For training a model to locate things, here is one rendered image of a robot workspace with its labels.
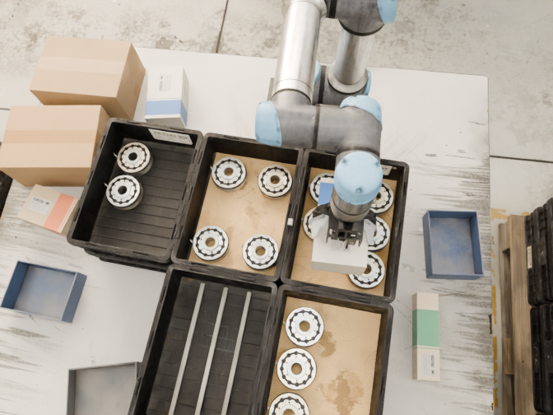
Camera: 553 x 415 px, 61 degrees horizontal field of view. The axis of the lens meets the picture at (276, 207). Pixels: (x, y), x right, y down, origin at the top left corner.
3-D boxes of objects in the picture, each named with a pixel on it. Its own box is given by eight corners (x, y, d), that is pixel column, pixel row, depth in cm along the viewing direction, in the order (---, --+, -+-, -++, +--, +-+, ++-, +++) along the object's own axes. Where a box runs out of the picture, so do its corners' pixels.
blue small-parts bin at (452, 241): (421, 216, 149) (427, 209, 143) (469, 217, 148) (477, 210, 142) (425, 278, 143) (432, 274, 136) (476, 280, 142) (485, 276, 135)
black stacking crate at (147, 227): (123, 136, 151) (109, 118, 141) (211, 149, 148) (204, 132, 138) (84, 253, 139) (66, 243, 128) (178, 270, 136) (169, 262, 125)
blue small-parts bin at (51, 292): (87, 276, 148) (77, 271, 141) (72, 323, 143) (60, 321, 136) (30, 264, 150) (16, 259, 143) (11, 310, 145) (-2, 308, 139)
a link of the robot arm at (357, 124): (322, 88, 80) (316, 145, 77) (388, 94, 79) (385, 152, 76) (318, 111, 88) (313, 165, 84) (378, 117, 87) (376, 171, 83)
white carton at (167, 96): (186, 130, 164) (179, 117, 155) (152, 131, 164) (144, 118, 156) (188, 81, 170) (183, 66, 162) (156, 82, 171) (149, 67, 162)
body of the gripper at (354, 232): (323, 244, 98) (327, 227, 86) (327, 205, 100) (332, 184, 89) (360, 248, 97) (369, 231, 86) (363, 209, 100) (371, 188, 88)
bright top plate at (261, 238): (249, 230, 134) (248, 230, 133) (282, 240, 133) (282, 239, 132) (238, 263, 131) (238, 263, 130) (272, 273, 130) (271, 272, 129)
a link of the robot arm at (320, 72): (282, 78, 152) (283, 49, 139) (323, 81, 151) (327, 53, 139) (278, 109, 147) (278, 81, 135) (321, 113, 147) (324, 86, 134)
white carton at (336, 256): (319, 191, 117) (320, 177, 108) (367, 196, 116) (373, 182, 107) (310, 269, 110) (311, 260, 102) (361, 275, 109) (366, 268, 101)
